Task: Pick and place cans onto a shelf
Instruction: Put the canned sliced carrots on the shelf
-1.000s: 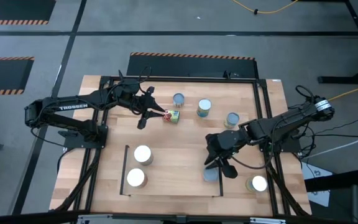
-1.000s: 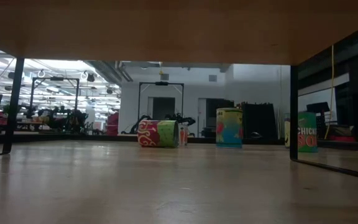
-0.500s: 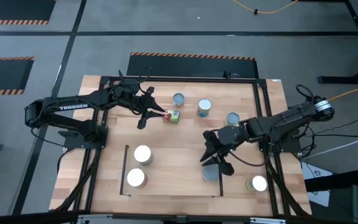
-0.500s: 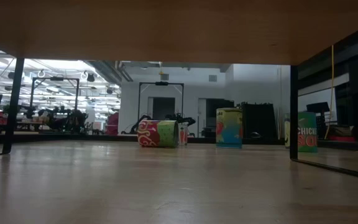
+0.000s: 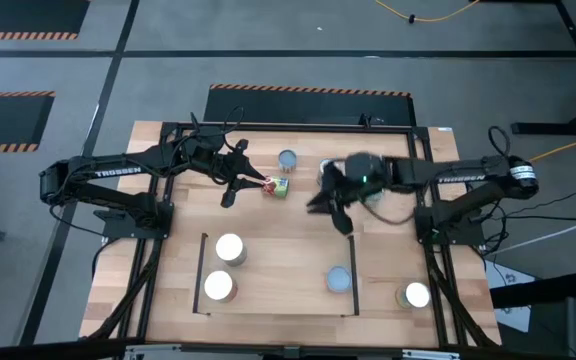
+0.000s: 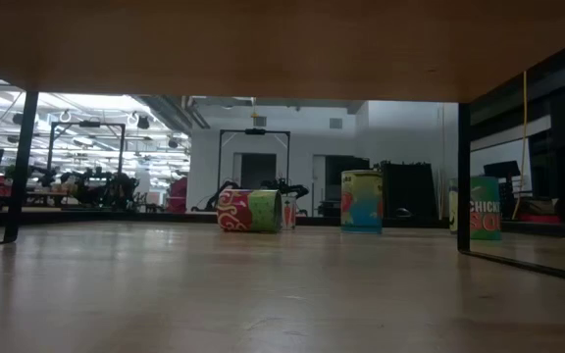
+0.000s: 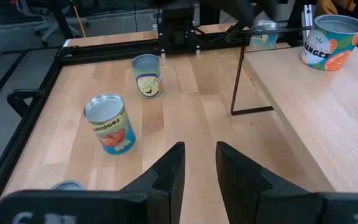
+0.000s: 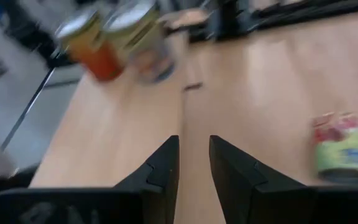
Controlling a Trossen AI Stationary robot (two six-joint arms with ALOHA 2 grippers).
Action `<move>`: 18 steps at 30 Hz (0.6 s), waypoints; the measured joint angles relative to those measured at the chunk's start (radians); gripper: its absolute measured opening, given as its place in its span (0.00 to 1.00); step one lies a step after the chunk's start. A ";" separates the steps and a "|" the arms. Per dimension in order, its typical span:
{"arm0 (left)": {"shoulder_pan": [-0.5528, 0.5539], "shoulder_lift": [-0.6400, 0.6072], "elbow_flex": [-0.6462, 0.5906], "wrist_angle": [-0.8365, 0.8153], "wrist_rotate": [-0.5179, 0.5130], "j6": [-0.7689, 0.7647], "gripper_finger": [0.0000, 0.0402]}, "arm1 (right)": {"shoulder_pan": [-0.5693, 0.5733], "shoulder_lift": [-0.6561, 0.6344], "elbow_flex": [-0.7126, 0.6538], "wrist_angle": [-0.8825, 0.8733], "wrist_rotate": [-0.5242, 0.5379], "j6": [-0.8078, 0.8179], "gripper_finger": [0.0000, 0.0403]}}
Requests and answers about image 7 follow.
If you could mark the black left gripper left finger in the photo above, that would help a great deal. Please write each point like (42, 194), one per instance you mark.
(169, 186)

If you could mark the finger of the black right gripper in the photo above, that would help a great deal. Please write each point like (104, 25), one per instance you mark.
(246, 18)

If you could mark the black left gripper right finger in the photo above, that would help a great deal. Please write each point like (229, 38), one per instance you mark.
(244, 193)

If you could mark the yellow and blue labelled can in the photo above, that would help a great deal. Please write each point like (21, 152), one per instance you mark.
(264, 40)

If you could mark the tomatoes can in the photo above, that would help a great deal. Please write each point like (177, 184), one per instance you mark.
(113, 133)

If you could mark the oranges can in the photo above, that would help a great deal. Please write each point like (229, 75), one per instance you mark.
(328, 53)

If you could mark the white carrot can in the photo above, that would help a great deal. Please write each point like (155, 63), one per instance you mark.
(67, 186)

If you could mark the green chicken soup can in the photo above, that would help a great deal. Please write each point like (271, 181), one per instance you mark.
(148, 84)

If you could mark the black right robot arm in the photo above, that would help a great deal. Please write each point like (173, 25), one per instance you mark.
(177, 25)

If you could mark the black office chair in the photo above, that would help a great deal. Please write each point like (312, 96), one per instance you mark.
(51, 29)

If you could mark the black desk leg frame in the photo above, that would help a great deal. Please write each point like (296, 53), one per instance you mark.
(61, 18)

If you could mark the black frame bracket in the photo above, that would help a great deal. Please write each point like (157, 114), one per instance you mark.
(20, 99)

